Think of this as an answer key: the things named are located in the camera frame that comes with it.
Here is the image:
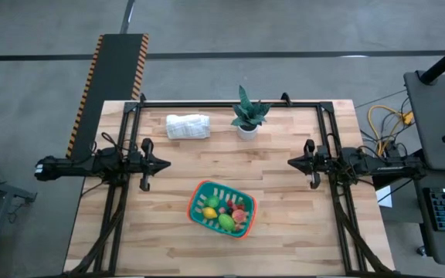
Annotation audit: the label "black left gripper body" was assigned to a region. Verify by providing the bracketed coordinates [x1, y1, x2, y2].
[128, 137, 155, 192]

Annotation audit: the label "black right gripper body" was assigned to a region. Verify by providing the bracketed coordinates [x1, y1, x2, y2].
[304, 138, 338, 190]

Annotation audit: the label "teal basket orange handles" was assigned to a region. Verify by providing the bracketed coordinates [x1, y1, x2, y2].
[185, 179, 258, 240]

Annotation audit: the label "yellow toy lemon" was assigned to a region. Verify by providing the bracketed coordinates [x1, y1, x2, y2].
[201, 206, 219, 220]

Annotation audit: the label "orange toy peach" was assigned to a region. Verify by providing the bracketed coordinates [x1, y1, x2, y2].
[231, 208, 247, 224]

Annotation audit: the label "light green toy avocado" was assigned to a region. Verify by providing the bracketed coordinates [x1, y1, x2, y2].
[217, 213, 236, 232]

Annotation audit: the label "white rolled towel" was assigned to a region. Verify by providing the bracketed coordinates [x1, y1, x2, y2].
[165, 114, 211, 141]

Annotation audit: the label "white round plant pot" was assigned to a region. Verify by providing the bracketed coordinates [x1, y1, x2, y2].
[236, 124, 259, 141]

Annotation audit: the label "green snake plant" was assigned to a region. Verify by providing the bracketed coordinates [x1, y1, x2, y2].
[230, 84, 273, 128]

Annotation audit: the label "white paper sheet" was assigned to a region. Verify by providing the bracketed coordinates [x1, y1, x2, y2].
[375, 185, 394, 209]

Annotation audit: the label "black support bar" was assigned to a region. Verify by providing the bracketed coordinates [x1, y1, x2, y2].
[372, 169, 424, 192]

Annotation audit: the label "black mat hazard-striped edges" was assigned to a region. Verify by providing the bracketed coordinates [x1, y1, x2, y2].
[62, 33, 151, 173]

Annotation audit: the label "grey cart top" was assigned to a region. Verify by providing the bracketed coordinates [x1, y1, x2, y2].
[403, 70, 445, 173]

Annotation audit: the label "black slanted pole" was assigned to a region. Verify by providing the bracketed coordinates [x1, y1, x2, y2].
[418, 36, 445, 86]

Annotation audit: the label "black aluminium table frame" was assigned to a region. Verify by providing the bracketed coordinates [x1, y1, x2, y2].
[63, 92, 398, 278]

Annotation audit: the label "yellow floor cable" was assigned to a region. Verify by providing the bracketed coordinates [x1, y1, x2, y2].
[367, 103, 416, 155]

